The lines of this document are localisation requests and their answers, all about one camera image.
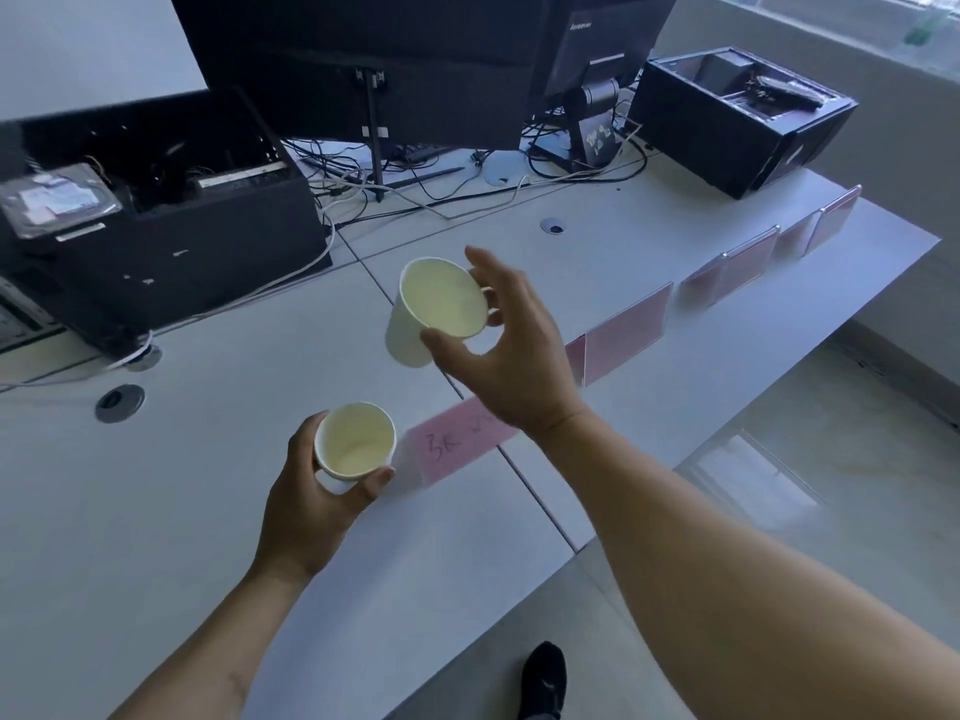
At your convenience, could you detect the person's black shoe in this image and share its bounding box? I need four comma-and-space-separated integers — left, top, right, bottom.
516, 640, 568, 720

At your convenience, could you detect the large open black computer case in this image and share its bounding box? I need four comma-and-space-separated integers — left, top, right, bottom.
0, 88, 336, 355

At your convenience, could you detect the person's right hand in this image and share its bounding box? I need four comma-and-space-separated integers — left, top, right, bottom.
420, 245, 594, 444

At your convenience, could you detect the small white paper cup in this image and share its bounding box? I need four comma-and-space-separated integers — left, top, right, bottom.
313, 401, 397, 496

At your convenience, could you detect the hard drive in clear bag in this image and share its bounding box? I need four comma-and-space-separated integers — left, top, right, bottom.
0, 162, 126, 241

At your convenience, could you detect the person's left forearm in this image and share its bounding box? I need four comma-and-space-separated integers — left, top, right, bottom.
111, 554, 318, 720

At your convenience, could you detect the pink handwritten paper label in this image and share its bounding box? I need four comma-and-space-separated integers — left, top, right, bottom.
407, 397, 523, 490

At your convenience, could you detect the large black monitor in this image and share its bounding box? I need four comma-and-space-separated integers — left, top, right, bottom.
168, 0, 573, 152

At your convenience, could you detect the person's left hand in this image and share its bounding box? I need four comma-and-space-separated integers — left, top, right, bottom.
255, 410, 397, 586

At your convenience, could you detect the green tag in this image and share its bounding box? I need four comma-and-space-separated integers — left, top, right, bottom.
902, 3, 952, 50

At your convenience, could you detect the small open black computer case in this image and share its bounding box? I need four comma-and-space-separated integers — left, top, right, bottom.
627, 46, 861, 202

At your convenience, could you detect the black monitor support pole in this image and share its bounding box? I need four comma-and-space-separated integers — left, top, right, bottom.
355, 65, 468, 204

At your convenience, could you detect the pink acrylic sign holder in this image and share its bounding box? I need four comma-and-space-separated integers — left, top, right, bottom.
680, 224, 782, 309
564, 282, 675, 389
774, 184, 864, 261

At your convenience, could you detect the tall white paper cup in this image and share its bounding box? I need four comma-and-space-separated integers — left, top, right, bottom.
384, 256, 501, 370

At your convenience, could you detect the black cable tangle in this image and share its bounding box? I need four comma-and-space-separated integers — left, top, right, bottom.
283, 104, 655, 220

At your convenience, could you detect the person's right forearm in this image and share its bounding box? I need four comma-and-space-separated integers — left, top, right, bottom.
534, 410, 960, 720

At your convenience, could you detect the small black monitor with stand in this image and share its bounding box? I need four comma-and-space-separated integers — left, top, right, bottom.
523, 0, 682, 175

